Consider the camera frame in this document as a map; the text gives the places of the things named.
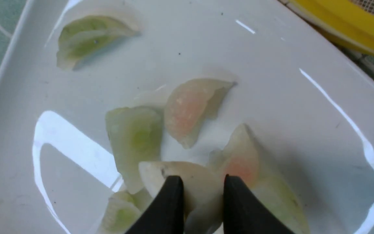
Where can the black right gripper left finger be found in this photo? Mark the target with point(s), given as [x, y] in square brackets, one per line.
[165, 215]

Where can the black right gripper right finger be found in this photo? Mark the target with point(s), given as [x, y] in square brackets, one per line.
[243, 213]

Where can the white pleated dumpling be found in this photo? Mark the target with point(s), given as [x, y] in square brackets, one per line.
[203, 192]

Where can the green dumpling plate far left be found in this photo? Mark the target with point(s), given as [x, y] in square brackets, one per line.
[123, 210]

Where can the pink dumpling on plate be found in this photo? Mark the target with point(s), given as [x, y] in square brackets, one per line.
[239, 157]
[190, 104]

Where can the large green dumpling on plate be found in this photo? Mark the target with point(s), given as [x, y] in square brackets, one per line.
[135, 135]

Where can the white square plate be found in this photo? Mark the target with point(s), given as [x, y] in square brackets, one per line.
[309, 107]

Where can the yellow rimmed bamboo steamer basket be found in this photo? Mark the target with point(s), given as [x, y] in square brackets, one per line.
[347, 23]

